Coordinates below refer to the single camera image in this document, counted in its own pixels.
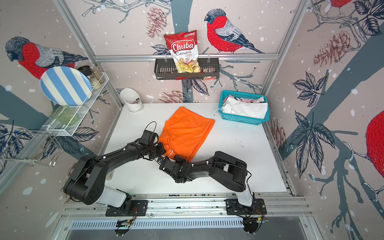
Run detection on metal wire wall hooks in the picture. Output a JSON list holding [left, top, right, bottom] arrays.
[[1, 129, 64, 168]]

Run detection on red Chuba chips bag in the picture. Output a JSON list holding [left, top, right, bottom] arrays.
[[164, 30, 201, 74]]

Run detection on pink shark print shorts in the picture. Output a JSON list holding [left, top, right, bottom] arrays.
[[230, 96, 266, 104]]

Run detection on blue white striped plate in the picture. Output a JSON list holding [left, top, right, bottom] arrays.
[[40, 67, 93, 107]]

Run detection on clear acrylic wall shelf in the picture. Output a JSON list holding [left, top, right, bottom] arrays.
[[42, 73, 110, 137]]

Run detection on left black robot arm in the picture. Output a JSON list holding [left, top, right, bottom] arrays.
[[64, 130, 165, 205]]

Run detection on green glass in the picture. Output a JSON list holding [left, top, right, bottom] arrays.
[[51, 106, 79, 126]]

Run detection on aluminium front rail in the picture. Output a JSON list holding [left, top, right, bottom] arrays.
[[58, 193, 313, 220]]

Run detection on white patterned cup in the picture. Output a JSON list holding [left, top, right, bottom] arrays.
[[120, 88, 144, 113]]

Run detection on dark lid spice jar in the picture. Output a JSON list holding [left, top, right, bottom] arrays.
[[77, 66, 102, 91]]

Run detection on black wire wall basket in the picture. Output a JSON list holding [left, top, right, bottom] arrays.
[[154, 58, 220, 80]]

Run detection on teal plastic basket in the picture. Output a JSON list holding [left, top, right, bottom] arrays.
[[218, 90, 270, 125]]

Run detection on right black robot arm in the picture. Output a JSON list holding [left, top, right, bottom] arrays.
[[157, 151, 254, 207]]

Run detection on white cloth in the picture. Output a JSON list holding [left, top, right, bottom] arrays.
[[219, 95, 268, 119]]

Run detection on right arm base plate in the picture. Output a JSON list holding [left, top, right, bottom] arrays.
[[225, 198, 267, 216]]

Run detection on orange cloth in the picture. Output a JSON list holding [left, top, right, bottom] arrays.
[[159, 107, 216, 162]]

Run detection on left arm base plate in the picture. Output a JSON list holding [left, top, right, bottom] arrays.
[[105, 200, 149, 217]]

